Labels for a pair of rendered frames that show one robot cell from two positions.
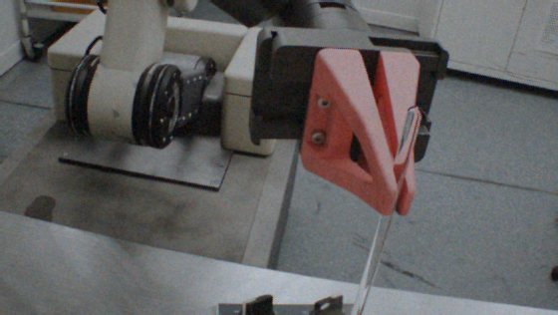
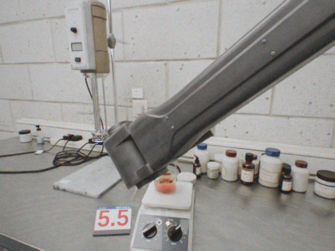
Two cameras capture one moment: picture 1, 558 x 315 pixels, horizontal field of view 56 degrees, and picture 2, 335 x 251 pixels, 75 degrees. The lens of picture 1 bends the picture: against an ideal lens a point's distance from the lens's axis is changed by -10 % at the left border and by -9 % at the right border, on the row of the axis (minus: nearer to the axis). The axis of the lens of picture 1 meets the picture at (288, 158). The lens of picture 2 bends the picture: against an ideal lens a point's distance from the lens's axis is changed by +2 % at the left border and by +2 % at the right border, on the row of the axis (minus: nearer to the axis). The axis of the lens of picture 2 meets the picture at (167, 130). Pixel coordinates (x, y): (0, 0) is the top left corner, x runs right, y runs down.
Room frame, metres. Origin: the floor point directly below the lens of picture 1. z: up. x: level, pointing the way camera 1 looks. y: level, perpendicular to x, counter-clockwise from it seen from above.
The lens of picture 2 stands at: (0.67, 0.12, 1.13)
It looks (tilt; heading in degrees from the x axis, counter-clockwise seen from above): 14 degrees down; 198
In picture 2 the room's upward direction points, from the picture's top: straight up
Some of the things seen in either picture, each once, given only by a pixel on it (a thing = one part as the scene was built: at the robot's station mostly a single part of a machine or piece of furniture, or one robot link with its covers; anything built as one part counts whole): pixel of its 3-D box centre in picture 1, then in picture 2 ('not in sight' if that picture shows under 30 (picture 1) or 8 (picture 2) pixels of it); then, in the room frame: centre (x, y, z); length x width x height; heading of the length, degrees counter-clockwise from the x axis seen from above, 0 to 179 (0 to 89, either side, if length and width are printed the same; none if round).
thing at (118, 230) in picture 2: not in sight; (113, 219); (0.25, -0.17, 0.77); 0.09 x 0.06 x 0.04; 112
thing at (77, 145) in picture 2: not in sight; (80, 143); (-0.26, -0.68, 0.77); 0.40 x 0.06 x 0.04; 86
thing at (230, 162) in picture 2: not in sight; (230, 164); (-0.13, 0.11, 0.80); 0.06 x 0.06 x 0.11
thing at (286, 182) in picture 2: not in sight; (286, 179); (-0.10, 0.29, 0.79); 0.03 x 0.03 x 0.08
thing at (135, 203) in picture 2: not in sight; (132, 205); (0.16, -0.16, 0.76); 0.06 x 0.06 x 0.02
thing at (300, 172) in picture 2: not in sight; (299, 175); (-0.12, 0.33, 0.80); 0.06 x 0.06 x 0.10
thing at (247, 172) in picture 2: not in sight; (248, 168); (-0.12, 0.17, 0.80); 0.04 x 0.04 x 0.11
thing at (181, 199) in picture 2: not in sight; (168, 193); (0.18, -0.04, 0.83); 0.12 x 0.12 x 0.01; 9
